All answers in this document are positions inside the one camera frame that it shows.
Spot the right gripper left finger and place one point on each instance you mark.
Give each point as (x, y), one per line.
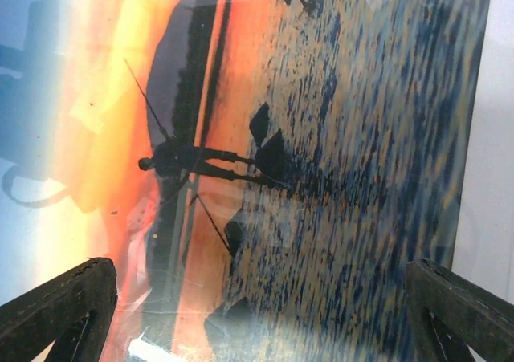
(72, 313)

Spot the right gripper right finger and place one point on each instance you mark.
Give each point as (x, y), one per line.
(451, 317)

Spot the sunset photo with white mat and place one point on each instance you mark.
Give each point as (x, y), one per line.
(260, 172)

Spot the white passe-partout mat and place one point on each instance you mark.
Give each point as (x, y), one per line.
(484, 241)

